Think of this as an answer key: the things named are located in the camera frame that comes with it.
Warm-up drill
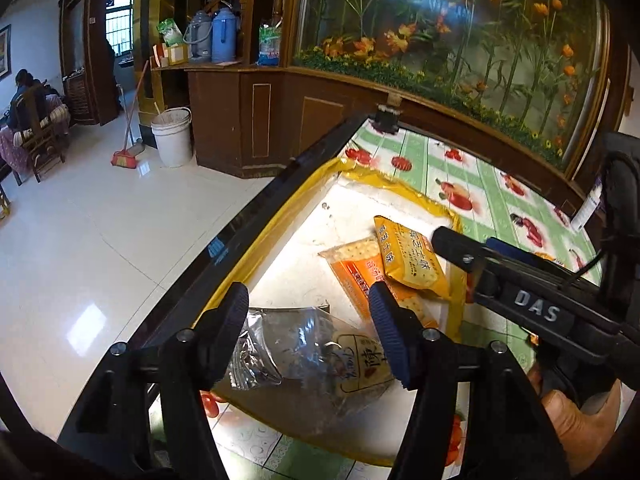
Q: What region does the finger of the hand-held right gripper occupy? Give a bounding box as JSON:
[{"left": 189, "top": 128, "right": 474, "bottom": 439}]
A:
[
  {"left": 486, "top": 237, "right": 557, "bottom": 267},
  {"left": 432, "top": 226, "right": 501, "bottom": 274}
]

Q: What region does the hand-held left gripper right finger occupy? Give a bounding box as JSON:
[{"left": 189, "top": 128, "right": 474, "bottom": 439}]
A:
[{"left": 369, "top": 281, "right": 571, "bottom": 480}]

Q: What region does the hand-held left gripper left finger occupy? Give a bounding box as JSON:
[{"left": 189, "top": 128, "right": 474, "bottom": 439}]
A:
[{"left": 75, "top": 282, "right": 250, "bottom": 480}]

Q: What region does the yellow cracker packet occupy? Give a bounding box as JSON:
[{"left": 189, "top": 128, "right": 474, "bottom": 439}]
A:
[{"left": 374, "top": 215, "right": 451, "bottom": 301}]

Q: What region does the orange cracker packet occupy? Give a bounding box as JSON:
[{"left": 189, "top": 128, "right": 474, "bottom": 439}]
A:
[{"left": 319, "top": 237, "right": 441, "bottom": 331}]

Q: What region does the clear snack bag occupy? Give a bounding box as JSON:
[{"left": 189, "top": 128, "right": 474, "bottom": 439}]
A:
[{"left": 227, "top": 307, "right": 398, "bottom": 436}]

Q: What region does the yellow rimmed tray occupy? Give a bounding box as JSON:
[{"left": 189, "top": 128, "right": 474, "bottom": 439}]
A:
[{"left": 192, "top": 157, "right": 463, "bottom": 468}]

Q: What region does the person's right hand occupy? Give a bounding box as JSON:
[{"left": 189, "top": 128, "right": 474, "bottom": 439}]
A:
[{"left": 530, "top": 360, "right": 623, "bottom": 476}]

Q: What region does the white spray bottle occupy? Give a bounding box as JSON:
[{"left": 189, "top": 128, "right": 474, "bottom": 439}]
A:
[{"left": 570, "top": 182, "right": 603, "bottom": 233}]

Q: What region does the fruit print tablecloth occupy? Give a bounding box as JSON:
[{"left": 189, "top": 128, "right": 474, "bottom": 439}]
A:
[{"left": 150, "top": 115, "right": 606, "bottom": 480}]

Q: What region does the black framed table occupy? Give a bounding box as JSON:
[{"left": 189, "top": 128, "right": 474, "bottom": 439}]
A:
[{"left": 57, "top": 110, "right": 616, "bottom": 480}]

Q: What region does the black table clamp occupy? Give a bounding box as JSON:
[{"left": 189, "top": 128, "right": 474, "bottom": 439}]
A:
[{"left": 370, "top": 105, "right": 401, "bottom": 133}]

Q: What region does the white plastic bucket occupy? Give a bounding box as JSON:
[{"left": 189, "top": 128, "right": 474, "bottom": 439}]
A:
[{"left": 151, "top": 106, "right": 194, "bottom": 168}]

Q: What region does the red yellow broom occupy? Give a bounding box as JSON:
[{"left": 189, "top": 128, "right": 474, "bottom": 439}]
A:
[{"left": 111, "top": 60, "right": 150, "bottom": 168}]

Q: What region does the wooden cabinet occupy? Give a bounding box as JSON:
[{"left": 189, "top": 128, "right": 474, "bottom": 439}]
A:
[{"left": 150, "top": 57, "right": 616, "bottom": 196}]

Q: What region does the artificial flower glass display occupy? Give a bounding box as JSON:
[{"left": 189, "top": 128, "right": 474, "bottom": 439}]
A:
[{"left": 290, "top": 0, "right": 611, "bottom": 171}]

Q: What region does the wooden chair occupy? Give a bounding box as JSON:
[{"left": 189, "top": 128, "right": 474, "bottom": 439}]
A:
[{"left": 10, "top": 85, "right": 68, "bottom": 183}]

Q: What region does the wicker basket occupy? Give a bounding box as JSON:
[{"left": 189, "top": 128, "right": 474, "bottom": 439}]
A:
[{"left": 62, "top": 72, "right": 98, "bottom": 123}]

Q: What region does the grey thermos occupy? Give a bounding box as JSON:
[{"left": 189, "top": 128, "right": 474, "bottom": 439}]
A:
[{"left": 182, "top": 10, "right": 215, "bottom": 63}]

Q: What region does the blue thermos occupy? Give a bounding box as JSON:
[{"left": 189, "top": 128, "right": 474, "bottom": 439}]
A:
[{"left": 211, "top": 6, "right": 238, "bottom": 64}]

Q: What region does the wooden door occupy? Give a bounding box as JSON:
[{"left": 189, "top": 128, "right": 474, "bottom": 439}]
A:
[{"left": 82, "top": 0, "right": 121, "bottom": 126}]

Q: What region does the green white bag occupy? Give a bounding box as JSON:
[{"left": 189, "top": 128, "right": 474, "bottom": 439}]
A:
[{"left": 157, "top": 18, "right": 184, "bottom": 48}]

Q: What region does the barred window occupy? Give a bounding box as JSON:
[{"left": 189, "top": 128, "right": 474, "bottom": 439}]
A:
[{"left": 105, "top": 0, "right": 135, "bottom": 56}]

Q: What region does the gold pillar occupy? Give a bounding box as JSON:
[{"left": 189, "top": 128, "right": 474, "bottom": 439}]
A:
[{"left": 134, "top": 0, "right": 173, "bottom": 131}]

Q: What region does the framed wall picture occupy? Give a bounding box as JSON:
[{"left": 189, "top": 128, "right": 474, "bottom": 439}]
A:
[{"left": 0, "top": 24, "right": 12, "bottom": 79}]

